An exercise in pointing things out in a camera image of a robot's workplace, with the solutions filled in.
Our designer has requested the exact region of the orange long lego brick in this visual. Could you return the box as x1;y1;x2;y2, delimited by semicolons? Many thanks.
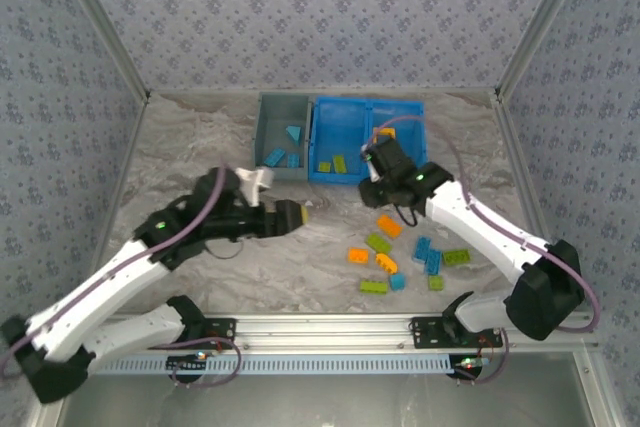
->
376;214;404;238

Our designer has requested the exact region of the orange half-round lego brick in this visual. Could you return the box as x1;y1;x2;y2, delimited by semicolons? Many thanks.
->
375;252;400;276

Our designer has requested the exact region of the grey plastic bin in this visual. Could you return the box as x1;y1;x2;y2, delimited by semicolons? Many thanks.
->
253;91;314;183

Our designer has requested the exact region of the small black controller board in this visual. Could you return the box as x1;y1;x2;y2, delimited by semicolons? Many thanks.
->
451;354;487;379
166;353;209;374

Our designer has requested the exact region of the grey metal lower panel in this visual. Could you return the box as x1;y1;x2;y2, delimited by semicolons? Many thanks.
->
29;346;626;427

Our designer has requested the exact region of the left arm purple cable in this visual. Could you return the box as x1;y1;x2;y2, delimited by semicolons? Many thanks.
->
0;164;244;391

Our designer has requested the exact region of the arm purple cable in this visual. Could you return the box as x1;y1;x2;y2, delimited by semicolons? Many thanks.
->
0;164;244;391
368;115;601;386

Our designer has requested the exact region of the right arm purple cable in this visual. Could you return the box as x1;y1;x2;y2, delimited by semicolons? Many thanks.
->
368;115;601;386

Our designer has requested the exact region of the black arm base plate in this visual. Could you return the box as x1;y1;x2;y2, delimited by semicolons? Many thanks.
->
410;315;504;351
147;315;237;351

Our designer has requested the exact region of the aluminium side rail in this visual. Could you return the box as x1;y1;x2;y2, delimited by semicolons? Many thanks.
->
492;91;561;258
74;94;151;316

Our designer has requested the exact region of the aluminium front rail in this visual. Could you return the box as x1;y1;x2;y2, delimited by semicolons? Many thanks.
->
52;313;599;354

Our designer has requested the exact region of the aluminium back rail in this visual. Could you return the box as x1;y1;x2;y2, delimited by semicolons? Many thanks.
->
147;88;501;97

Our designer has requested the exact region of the light blue slotted cable duct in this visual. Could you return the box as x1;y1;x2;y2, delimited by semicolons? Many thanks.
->
74;352;464;377

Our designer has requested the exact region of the aluminium frame post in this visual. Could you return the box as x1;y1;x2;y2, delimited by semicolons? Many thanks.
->
49;0;153;103
494;0;599;101

